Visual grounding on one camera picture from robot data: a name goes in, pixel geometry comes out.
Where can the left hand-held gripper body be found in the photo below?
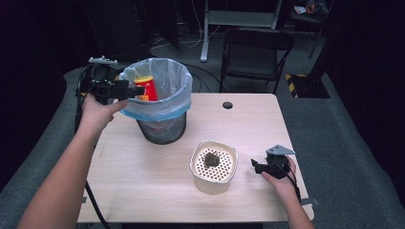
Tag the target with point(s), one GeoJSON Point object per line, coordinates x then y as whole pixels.
{"type": "Point", "coordinates": [106, 86]}

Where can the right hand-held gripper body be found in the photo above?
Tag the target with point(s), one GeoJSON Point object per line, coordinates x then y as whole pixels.
{"type": "Point", "coordinates": [277, 167]}

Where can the red and yellow bottle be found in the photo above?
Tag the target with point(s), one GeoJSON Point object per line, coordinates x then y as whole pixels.
{"type": "Point", "coordinates": [149, 89]}

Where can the pale blue plastic bin liner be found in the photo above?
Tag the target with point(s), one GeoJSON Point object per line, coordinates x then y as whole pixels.
{"type": "Point", "coordinates": [172, 82]}

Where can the dark tea residue clump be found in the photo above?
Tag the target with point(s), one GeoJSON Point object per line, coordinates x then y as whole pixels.
{"type": "Point", "coordinates": [211, 159]}

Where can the black mesh trash bin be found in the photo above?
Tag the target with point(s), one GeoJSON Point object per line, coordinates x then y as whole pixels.
{"type": "Point", "coordinates": [162, 130]}

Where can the white container with perforated strainer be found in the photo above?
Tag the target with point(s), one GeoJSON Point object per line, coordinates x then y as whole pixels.
{"type": "Point", "coordinates": [211, 184]}

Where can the person's right hand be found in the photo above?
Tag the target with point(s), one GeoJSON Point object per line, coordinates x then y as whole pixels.
{"type": "Point", "coordinates": [285, 186]}

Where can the person's left hand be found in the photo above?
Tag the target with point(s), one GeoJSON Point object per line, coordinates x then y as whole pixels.
{"type": "Point", "coordinates": [95, 114]}

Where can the black folding chair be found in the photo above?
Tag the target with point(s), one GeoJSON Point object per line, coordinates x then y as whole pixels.
{"type": "Point", "coordinates": [251, 60]}

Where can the dark cluttered cart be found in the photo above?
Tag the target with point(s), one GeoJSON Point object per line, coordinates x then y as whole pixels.
{"type": "Point", "coordinates": [310, 11]}

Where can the grey metal table bracket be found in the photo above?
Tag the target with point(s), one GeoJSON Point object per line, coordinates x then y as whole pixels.
{"type": "Point", "coordinates": [309, 201]}
{"type": "Point", "coordinates": [83, 199]}

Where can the black base plate striped edge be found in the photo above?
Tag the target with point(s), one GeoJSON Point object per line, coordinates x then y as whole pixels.
{"type": "Point", "coordinates": [313, 87]}

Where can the grey metal desk frame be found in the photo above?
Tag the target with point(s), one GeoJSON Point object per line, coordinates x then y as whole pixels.
{"type": "Point", "coordinates": [238, 18]}

